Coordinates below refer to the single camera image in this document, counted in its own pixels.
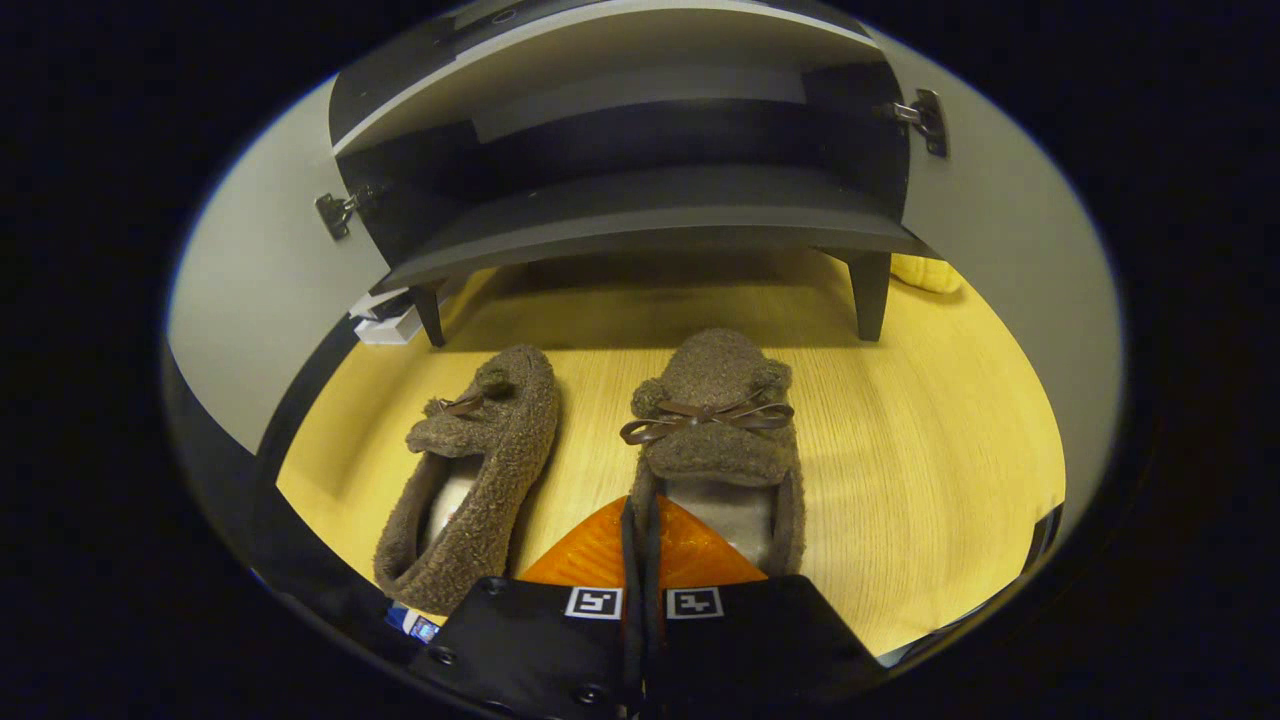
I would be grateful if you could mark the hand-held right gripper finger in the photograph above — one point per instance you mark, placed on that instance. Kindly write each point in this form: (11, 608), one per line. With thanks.
(630, 570)
(652, 570)

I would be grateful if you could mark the brown fuzzy shoe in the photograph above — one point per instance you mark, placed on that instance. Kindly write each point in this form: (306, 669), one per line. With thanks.
(500, 440)
(715, 375)

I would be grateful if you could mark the yellow soft object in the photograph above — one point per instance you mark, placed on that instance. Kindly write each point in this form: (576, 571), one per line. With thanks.
(925, 275)

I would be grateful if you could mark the white paper stack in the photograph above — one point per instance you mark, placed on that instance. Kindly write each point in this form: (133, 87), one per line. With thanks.
(385, 325)

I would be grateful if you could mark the grey shoe cabinet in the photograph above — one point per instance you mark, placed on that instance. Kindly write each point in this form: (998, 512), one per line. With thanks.
(640, 210)

